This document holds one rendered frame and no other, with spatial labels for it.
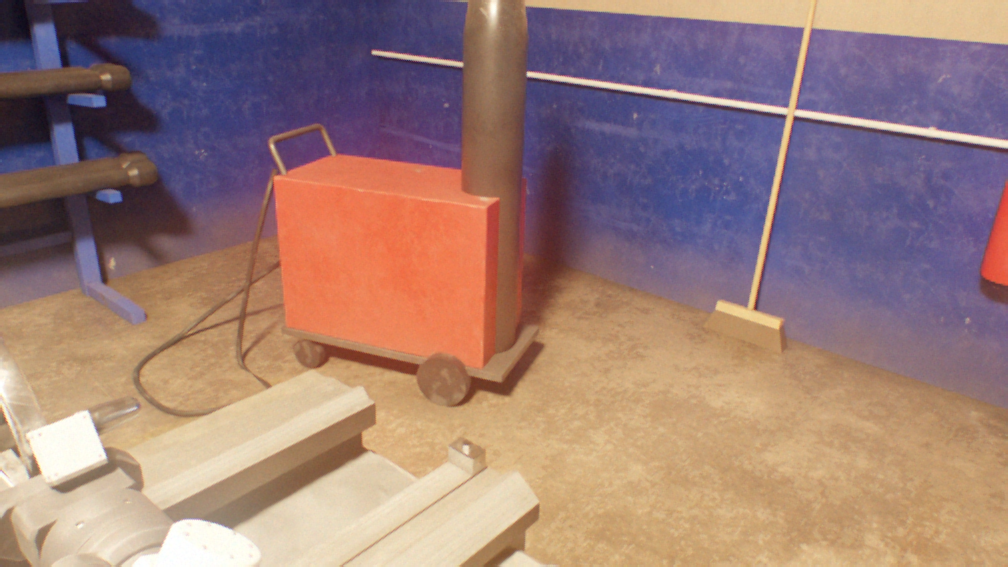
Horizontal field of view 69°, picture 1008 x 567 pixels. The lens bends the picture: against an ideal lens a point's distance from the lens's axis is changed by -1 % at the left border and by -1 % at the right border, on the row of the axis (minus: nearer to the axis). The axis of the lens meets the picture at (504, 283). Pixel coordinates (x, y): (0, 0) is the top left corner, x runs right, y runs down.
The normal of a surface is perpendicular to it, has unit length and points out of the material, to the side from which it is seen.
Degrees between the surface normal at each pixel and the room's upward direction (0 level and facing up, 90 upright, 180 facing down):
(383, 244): 90
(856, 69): 90
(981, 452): 0
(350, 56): 90
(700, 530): 0
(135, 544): 45
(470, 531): 36
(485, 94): 90
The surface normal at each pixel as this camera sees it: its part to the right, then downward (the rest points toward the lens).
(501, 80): 0.20, 0.39
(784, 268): -0.65, 0.28
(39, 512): 0.04, -0.92
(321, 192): -0.35, 0.36
